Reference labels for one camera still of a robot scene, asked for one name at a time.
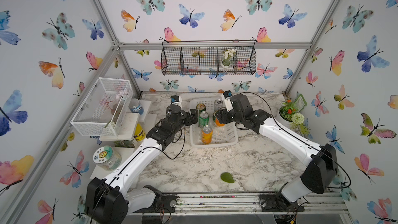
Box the orange Fanta can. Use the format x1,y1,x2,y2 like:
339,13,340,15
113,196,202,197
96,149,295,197
212,110,225,127

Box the green soda can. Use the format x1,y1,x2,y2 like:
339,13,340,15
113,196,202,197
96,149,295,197
199,111,209,128

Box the white plastic perforated basket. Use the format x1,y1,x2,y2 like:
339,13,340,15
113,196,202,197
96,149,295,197
189,97,238,148

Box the orange yellow Schweppes can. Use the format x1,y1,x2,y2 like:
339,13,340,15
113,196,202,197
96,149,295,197
201,125,213,144

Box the silver drink can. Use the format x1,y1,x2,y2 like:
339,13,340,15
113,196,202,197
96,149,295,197
214,99,223,112

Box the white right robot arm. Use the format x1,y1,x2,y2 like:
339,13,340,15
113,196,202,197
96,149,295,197
216,91,339,210

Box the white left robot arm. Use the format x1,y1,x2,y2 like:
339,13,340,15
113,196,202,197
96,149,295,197
85,104,199,224

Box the potted flower plant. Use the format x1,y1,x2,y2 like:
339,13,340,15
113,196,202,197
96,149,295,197
277,99,310,136

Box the blue white can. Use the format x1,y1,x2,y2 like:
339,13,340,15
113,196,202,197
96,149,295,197
129,99,144,115

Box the white stepped shelf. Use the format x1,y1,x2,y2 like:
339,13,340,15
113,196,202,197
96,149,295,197
92,100,157,164

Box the white flowers in vase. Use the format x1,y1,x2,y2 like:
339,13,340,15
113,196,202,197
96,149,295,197
221,48,236,68

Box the green leaf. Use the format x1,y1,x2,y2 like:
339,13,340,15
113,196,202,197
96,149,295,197
220,172,235,184

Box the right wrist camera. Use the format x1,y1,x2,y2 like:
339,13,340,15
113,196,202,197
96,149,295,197
222,90,233,112

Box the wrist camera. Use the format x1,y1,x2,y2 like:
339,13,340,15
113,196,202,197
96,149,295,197
171,95,182,107
222,90,233,112

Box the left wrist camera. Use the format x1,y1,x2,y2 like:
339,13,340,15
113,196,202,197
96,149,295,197
171,95,182,107

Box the black wire wall basket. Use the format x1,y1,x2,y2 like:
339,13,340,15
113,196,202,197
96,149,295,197
161,40,257,76

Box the white wire mesh box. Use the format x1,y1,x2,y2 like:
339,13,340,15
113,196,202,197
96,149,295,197
70,77,134,137

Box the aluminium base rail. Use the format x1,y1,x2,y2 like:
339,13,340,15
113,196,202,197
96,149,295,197
85,192,349,224

